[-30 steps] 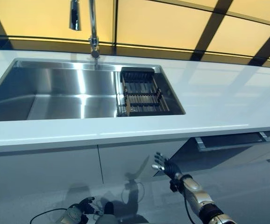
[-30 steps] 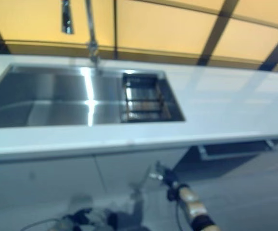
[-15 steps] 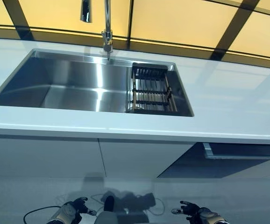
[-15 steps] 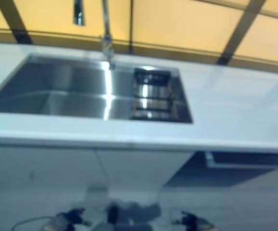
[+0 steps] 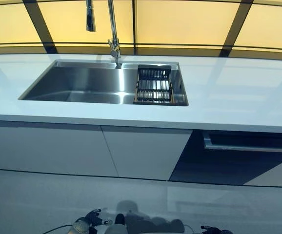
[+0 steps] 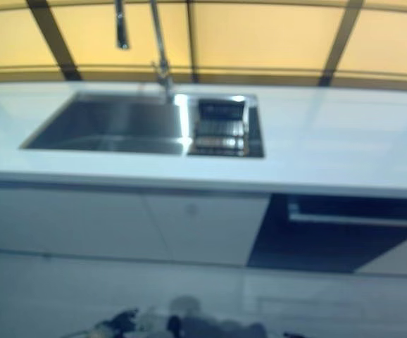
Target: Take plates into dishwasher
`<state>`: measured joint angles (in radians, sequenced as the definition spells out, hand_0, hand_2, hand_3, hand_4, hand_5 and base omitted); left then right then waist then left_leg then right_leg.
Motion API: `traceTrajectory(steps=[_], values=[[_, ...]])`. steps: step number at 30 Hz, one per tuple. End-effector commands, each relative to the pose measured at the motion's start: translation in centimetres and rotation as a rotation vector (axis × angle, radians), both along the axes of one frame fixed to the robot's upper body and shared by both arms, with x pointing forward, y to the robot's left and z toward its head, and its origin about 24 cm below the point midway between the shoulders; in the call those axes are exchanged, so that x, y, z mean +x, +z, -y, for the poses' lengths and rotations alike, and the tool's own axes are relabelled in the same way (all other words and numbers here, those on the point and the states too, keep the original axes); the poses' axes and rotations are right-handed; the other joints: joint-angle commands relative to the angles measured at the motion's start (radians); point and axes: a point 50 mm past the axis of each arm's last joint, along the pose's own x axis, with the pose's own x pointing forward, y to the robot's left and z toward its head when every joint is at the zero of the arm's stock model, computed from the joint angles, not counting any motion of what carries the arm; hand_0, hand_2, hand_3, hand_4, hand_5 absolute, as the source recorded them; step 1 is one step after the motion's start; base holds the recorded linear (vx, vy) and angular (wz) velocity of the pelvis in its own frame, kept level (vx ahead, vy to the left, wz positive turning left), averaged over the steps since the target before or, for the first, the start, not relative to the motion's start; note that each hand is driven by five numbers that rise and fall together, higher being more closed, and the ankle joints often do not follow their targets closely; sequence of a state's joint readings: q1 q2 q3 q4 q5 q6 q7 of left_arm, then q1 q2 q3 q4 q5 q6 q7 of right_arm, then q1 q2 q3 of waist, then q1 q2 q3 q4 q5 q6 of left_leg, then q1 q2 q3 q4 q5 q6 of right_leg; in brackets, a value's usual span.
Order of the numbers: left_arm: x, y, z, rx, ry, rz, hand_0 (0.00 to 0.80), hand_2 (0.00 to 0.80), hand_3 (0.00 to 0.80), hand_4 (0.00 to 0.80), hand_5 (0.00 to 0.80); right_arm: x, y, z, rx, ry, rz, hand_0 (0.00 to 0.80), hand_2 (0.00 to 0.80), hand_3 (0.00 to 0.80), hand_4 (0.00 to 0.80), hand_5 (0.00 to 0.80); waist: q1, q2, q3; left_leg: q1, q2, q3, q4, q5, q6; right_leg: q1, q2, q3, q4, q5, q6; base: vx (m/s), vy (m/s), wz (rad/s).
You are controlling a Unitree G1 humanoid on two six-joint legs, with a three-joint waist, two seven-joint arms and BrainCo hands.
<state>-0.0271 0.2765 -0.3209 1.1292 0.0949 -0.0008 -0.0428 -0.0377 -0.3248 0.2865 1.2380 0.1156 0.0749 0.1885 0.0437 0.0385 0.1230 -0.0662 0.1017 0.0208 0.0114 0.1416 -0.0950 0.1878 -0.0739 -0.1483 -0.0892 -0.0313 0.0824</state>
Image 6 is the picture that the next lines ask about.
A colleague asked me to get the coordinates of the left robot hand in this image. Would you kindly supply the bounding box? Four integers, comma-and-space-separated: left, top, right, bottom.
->
104, 308, 140, 334

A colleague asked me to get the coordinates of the built-in dishwasher with door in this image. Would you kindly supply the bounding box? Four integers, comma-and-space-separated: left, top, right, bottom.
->
246, 192, 407, 276

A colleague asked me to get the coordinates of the robot left leg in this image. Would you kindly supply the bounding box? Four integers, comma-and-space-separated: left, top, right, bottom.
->
166, 315, 185, 338

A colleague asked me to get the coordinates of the white glossy cabinet door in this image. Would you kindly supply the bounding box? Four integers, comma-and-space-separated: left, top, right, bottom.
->
0, 182, 173, 260
143, 193, 271, 267

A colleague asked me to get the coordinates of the stainless steel kitchen sink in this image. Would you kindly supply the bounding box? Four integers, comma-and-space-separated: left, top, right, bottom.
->
19, 92, 265, 158

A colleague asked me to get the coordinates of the black sink dish rack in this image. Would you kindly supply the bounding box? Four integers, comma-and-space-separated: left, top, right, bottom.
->
188, 98, 251, 157

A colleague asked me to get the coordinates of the chrome pull-down kitchen faucet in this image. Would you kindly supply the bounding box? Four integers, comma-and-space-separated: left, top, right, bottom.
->
113, 0, 175, 104

